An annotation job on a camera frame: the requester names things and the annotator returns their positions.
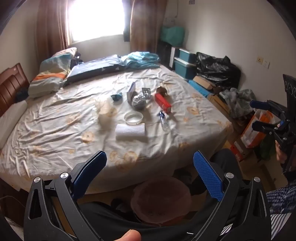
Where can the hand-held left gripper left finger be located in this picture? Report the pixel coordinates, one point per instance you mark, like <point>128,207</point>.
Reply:
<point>91,168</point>

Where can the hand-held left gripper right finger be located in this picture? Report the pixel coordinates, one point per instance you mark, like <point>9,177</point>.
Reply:
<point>208,173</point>

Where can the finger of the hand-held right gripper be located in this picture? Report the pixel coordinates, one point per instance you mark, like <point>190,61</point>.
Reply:
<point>261,128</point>
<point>259,104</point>

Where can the round pink trash bin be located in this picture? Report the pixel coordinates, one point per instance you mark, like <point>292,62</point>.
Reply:
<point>159,197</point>

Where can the blue snack wrapper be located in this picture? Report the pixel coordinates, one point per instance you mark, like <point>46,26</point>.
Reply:
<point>116,96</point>

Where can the white plastic bag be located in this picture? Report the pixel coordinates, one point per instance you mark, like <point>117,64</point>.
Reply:
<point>138,103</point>

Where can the silver blister pack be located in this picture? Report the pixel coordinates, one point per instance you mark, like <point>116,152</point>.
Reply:
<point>146,92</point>

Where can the person's right hand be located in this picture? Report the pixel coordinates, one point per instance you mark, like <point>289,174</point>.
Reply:
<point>281,153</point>

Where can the person's left hand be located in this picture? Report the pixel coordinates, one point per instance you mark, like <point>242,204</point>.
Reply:
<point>126,236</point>

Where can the orange white bag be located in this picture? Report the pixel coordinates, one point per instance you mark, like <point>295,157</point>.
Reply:
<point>254,129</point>

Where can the leaf patterned cloth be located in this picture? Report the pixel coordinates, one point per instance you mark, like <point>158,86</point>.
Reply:
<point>240,102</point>

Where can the red shoe box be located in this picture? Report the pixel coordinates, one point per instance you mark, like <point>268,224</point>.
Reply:
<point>239,150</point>

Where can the flat wooden cardboard box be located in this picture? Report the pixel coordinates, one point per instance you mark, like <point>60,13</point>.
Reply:
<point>219,103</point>

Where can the floral bed sheet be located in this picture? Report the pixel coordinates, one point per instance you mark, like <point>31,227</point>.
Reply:
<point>69,129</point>

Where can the white paper towel roll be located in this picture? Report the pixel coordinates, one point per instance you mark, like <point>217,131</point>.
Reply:
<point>130,132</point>

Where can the person's black pants legs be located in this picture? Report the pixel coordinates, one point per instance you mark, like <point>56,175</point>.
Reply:
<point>111,217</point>

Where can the clear plastic bag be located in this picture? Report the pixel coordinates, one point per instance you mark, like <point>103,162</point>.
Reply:
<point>104,113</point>

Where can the black plastic bag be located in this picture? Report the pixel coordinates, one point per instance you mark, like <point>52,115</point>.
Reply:
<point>215,68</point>

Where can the brown cardboard box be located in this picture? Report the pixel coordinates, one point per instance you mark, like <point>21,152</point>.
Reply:
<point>203,83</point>

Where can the white tape roll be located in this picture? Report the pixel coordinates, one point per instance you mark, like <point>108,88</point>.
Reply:
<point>126,117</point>

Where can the small glass bottle blue cap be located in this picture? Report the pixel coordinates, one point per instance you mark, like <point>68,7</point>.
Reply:
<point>163,120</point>

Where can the teal storage box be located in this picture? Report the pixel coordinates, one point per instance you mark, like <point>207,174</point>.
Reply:
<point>188,55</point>
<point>185,69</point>

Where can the red carton box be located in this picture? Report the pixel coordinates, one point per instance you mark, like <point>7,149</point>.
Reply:
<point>163,103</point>

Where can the blue white medicine box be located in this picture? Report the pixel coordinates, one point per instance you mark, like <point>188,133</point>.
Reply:
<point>131,92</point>

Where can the white pillow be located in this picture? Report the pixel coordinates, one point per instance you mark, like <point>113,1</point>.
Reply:
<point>11,120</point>

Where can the crumpled brown paper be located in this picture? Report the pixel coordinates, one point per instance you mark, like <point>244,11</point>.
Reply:
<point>161,90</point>

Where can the orange striped pillow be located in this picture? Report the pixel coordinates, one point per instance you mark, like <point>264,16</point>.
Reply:
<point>45,82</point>

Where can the white board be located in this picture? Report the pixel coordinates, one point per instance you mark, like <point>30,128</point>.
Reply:
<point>174,56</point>

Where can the dark blue pillow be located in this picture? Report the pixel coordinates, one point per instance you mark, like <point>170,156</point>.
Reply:
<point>92,68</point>

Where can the blue cloth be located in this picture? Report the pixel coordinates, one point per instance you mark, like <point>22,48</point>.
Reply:
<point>22,96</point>

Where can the black suitcase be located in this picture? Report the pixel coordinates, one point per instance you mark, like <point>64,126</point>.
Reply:
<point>164,54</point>

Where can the dark clothes pile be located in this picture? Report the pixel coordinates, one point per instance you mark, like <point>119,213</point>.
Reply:
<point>76,60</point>

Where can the green bag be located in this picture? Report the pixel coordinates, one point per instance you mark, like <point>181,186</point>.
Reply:
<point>173,34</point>

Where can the teal patterned pillow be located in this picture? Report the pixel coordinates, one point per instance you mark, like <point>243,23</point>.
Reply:
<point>56,62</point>

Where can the wooden headboard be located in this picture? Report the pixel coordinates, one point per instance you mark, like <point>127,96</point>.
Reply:
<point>11,85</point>

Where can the teal blanket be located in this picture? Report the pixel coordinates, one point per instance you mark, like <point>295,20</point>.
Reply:
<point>141,60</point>

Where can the beige blanket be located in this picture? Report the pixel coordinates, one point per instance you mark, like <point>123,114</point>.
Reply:
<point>67,51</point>

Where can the brown curtain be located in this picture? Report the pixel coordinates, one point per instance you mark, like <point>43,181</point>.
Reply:
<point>49,25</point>
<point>148,23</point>

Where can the window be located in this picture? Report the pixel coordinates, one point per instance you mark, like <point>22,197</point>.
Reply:
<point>97,18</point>

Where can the beige wall socket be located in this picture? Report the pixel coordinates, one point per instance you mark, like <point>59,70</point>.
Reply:
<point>262,62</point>

